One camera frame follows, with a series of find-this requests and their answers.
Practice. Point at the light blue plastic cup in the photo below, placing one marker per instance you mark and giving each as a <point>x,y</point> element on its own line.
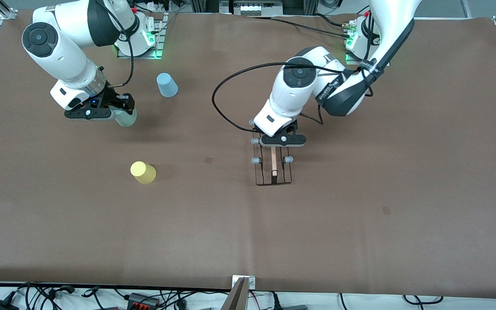
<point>167,86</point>

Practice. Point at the white power strip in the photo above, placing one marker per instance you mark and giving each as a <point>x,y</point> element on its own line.
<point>254,7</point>

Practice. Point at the grey metal beam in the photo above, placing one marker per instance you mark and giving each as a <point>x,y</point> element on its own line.
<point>236,299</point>

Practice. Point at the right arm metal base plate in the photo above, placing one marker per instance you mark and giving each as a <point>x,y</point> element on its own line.
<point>144,55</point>

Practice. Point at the brown table mat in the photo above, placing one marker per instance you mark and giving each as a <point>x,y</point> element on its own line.
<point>248,232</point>

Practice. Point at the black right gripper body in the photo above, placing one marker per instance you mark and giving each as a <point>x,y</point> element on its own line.
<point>113,99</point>

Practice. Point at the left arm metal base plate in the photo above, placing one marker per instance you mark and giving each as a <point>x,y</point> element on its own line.
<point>353,60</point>

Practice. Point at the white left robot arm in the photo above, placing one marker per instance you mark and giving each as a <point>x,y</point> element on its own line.
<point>295,90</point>

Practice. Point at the black orange connector box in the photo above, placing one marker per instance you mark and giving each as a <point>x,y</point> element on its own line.
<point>142,300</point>

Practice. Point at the small metal bracket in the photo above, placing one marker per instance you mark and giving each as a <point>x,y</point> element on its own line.
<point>251,282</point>

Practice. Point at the black power adapter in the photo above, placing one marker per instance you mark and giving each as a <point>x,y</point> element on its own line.
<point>0,305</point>

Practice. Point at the yellow plastic cup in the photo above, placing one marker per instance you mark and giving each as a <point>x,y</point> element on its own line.
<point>143,172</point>

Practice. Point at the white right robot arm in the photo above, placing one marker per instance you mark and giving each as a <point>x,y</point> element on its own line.
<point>67,51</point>

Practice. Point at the mint green plastic cup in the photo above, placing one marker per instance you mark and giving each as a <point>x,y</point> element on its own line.
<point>126,120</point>

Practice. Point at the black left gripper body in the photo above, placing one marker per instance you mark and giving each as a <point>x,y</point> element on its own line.
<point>291,127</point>

